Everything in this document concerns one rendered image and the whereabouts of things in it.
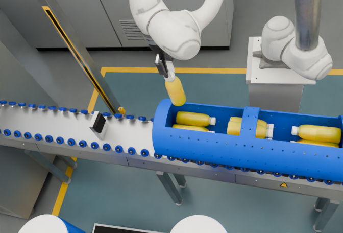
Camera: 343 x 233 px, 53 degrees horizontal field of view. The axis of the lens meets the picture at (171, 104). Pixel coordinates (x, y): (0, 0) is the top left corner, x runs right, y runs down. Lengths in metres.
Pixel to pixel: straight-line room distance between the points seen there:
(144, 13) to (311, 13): 0.69
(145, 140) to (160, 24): 0.99
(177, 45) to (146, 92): 2.29
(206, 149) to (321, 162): 0.48
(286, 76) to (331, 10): 1.90
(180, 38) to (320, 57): 0.88
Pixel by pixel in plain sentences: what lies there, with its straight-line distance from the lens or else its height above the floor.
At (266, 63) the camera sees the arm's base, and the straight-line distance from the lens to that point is 1.99.
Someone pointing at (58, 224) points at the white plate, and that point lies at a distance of 1.82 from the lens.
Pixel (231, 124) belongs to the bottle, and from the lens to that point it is 1.60.
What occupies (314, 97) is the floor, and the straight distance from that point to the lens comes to 3.12.
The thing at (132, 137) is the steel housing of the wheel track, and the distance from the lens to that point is 1.97.
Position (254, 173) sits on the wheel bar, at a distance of 1.78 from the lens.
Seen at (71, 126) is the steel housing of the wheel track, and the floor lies 0.93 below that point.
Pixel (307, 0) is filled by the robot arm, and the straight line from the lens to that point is 1.45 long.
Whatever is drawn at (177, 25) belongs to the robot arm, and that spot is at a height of 1.86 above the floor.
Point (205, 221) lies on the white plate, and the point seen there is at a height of 1.04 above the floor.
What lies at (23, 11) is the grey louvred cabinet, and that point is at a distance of 3.71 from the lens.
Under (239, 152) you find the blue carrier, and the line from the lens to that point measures 1.55.
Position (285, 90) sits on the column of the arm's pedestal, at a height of 0.89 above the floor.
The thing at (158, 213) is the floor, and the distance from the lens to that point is 2.76.
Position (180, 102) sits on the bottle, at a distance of 1.56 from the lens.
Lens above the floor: 2.58
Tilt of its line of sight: 55 degrees down
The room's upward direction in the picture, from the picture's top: 21 degrees counter-clockwise
